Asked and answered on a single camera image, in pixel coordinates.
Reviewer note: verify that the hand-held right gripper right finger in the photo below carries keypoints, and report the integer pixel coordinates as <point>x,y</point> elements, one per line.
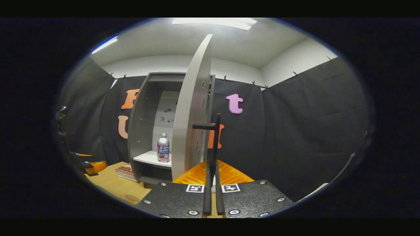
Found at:
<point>219,200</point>

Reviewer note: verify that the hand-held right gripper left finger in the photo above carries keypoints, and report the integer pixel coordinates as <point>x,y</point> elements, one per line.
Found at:
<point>207,196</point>

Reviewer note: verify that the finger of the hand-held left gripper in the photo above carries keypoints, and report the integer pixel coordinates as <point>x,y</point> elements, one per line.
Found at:
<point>96,167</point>
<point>82,157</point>

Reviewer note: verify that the round brown coaster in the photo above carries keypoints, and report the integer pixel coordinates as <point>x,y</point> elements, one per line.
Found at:
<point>132,198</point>

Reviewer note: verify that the grey cabinet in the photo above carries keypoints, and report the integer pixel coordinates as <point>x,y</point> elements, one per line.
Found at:
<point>141,124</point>

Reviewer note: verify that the silver bottle with pink label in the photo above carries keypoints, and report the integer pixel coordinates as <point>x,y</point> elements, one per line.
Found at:
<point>163,149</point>

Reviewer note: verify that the white cabinet door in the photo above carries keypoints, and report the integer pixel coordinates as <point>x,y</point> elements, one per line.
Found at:
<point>190,114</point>

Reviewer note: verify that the brown cover book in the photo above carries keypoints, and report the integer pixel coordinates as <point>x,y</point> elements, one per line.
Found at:
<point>124,168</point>

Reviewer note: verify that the thick plain book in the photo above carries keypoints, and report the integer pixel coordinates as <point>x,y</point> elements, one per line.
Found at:
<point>127,175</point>

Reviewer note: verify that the yellow cover book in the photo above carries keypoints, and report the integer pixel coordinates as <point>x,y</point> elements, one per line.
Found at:
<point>129,179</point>

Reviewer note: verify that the black backdrop cloth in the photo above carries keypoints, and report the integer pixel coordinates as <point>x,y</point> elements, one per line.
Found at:
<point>295,131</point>

